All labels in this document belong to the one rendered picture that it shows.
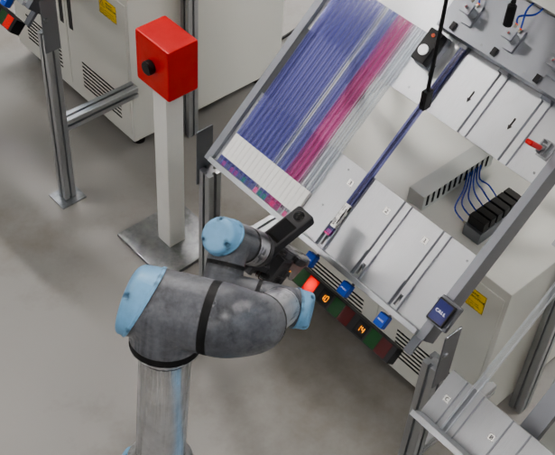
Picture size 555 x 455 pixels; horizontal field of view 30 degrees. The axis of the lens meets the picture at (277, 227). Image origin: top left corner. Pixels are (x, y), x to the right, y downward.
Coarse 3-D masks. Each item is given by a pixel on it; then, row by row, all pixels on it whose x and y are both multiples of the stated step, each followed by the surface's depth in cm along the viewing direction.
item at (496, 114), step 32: (384, 0) 231; (416, 0) 228; (416, 64) 225; (480, 64) 218; (416, 96) 223; (448, 96) 220; (480, 96) 216; (512, 96) 213; (480, 128) 215; (512, 128) 212; (544, 128) 208; (512, 160) 210
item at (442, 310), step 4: (440, 300) 207; (436, 304) 207; (440, 304) 207; (444, 304) 206; (448, 304) 206; (436, 308) 207; (440, 308) 206; (444, 308) 206; (448, 308) 206; (452, 308) 205; (432, 312) 207; (436, 312) 207; (440, 312) 206; (444, 312) 206; (448, 312) 206; (432, 316) 207; (436, 316) 206; (440, 316) 206; (444, 316) 206; (436, 320) 206; (440, 320) 206; (440, 324) 206
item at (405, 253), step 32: (320, 192) 229; (352, 192) 226; (384, 192) 222; (320, 224) 228; (352, 224) 224; (384, 224) 221; (416, 224) 217; (352, 256) 223; (384, 256) 219; (416, 256) 216; (448, 256) 213; (384, 288) 218; (416, 288) 214; (448, 288) 211; (416, 320) 213
